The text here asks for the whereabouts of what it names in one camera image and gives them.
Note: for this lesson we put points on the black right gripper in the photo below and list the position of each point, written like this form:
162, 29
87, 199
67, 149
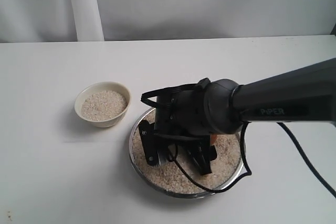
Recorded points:
180, 116

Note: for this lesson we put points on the brown wooden cup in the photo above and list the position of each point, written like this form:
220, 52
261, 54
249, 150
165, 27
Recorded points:
213, 139

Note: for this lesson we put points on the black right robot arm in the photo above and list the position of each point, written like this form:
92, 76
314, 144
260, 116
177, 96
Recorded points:
303, 95

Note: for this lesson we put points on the rice in steel tray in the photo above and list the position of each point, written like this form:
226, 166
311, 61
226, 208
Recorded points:
225, 155

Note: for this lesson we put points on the rice in cream bowl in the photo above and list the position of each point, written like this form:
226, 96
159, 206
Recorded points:
103, 105

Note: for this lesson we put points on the cream ceramic bowl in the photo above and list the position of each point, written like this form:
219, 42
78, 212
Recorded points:
95, 88

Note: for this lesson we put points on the round steel tray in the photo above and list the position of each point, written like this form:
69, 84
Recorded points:
134, 140

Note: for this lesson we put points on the white backdrop cloth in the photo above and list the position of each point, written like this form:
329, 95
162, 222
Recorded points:
99, 20

